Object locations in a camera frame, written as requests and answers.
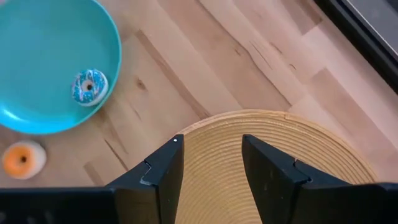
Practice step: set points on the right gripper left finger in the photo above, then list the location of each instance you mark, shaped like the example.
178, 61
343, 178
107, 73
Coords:
161, 183

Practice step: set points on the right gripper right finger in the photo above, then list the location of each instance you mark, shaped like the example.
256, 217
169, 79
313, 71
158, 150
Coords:
273, 183

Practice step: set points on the blue donut white sprinkles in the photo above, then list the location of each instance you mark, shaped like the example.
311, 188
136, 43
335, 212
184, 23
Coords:
90, 88

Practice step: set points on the orange yellow glazed donut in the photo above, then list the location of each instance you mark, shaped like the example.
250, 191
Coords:
23, 159

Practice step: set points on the round woven straw mat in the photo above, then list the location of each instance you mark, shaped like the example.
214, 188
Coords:
214, 155

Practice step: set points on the light blue plate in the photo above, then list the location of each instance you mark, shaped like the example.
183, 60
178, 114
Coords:
40, 62

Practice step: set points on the black table frame rail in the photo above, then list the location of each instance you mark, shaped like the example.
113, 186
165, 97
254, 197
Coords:
357, 34

